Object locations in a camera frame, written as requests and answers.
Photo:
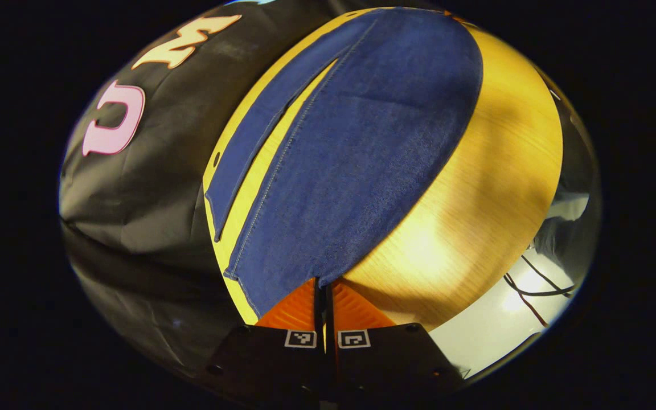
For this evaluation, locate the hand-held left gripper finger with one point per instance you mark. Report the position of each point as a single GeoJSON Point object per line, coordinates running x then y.
{"type": "Point", "coordinates": [329, 307]}
{"type": "Point", "coordinates": [320, 307]}

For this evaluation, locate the blue denim jeans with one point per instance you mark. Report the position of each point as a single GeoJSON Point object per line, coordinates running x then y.
{"type": "Point", "coordinates": [362, 148]}

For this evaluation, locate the black backdrop cloth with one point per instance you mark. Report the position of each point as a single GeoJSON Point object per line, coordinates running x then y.
{"type": "Point", "coordinates": [151, 199]}

